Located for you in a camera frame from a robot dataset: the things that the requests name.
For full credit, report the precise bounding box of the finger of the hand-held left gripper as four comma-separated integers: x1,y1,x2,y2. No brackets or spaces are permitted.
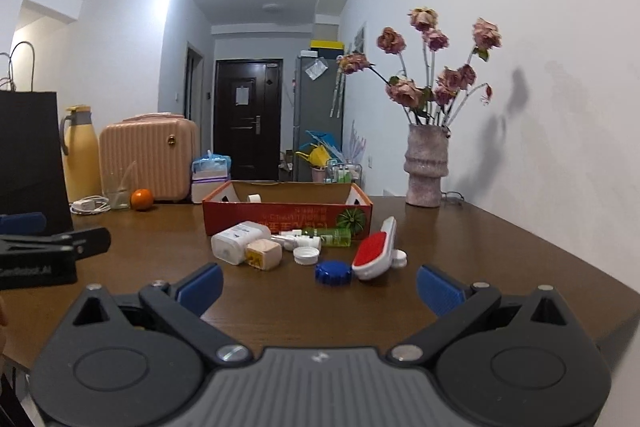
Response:
0,227,112,258
0,212,47,236

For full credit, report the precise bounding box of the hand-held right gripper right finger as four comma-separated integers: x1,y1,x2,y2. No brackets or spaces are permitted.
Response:
389,264,583,364

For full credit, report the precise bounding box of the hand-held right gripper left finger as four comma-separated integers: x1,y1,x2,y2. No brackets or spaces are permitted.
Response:
55,263,254,366

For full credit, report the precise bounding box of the large white bottle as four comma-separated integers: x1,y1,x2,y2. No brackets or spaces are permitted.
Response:
210,220,271,266

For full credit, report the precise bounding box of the beige cube block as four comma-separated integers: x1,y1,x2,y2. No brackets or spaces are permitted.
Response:
244,239,283,271

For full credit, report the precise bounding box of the red and white lint brush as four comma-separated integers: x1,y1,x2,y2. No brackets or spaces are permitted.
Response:
351,216,398,282

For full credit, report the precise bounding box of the blue ribbed bottle cap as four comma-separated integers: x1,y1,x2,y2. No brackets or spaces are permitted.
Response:
314,260,354,284

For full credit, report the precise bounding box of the red cardboard box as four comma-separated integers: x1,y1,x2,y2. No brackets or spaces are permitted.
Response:
202,180,374,241

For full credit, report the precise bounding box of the clear glass cup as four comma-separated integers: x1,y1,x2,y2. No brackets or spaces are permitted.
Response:
102,161,139,210

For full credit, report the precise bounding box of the black paper bag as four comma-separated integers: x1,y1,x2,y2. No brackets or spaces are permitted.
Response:
0,41,74,234

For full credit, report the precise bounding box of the orange fruit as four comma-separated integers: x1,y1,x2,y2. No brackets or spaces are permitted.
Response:
130,188,154,212

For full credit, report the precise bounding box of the yellow thermos jug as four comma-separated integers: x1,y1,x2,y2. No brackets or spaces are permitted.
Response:
59,105,102,204

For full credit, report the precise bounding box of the white and purple box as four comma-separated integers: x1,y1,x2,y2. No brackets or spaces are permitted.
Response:
191,174,232,203

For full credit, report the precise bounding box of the small white spray bottle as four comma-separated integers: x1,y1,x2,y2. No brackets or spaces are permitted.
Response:
272,229,322,251

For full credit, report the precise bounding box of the pink ribbed suitcase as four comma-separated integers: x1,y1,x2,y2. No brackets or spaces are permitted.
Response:
98,112,199,203

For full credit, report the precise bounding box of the green transparent bottle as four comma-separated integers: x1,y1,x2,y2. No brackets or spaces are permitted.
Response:
300,228,353,248

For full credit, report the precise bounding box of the blue tissue pack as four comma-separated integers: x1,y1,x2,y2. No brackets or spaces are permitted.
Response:
191,150,232,180

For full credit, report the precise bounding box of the textured pink ceramic vase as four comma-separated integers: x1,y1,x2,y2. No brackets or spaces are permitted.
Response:
403,123,451,208

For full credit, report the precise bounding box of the small cart with bottles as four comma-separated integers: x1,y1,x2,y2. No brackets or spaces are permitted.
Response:
324,159,362,184

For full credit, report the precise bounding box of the dark entrance door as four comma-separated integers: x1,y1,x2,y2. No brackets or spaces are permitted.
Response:
214,59,284,182

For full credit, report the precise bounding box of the yellow watering can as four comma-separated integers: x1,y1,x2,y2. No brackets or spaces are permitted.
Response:
295,145,329,169

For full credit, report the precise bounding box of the dried pink roses bouquet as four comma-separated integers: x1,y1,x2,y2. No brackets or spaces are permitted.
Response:
337,6,503,128

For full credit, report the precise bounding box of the grey refrigerator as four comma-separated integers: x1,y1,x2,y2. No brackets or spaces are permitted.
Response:
293,55,346,183

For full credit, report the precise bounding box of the yellow box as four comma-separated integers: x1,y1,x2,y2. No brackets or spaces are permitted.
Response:
309,39,345,58

